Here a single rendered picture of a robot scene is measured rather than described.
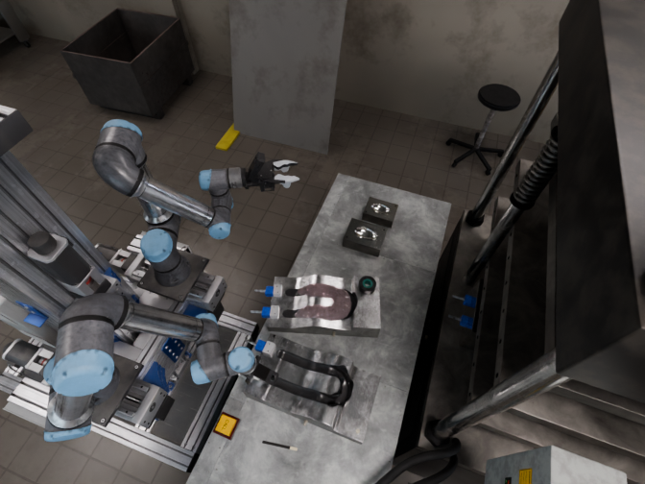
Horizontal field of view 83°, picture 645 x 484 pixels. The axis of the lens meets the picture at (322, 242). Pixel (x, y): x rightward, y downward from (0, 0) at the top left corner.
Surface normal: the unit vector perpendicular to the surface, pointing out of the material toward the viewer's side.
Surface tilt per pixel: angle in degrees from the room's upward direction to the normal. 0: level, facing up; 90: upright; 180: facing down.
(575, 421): 0
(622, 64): 0
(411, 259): 0
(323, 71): 72
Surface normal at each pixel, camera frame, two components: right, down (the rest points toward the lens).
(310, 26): -0.31, 0.56
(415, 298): 0.01, -0.57
